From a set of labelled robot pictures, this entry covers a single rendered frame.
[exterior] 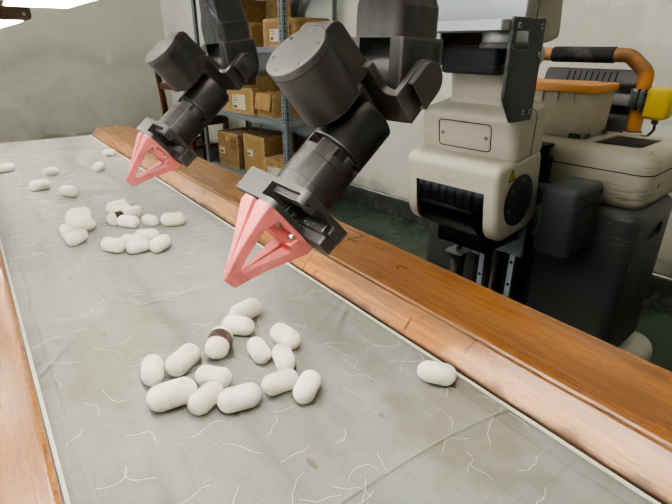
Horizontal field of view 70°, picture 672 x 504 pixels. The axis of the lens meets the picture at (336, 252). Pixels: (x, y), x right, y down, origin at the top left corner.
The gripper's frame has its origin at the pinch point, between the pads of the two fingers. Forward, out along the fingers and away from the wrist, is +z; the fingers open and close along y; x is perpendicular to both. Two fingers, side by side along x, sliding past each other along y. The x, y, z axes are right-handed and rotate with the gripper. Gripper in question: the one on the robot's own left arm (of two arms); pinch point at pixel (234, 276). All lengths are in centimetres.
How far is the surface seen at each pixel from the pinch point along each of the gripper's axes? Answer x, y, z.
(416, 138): 148, -165, -123
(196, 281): 6.7, -15.5, 3.6
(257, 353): 4.4, 4.0, 4.0
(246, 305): 5.8, -3.5, 1.7
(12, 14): -22, -65, -10
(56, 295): -2.6, -21.4, 14.4
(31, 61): 20, -486, -29
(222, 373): 1.8, 5.0, 6.7
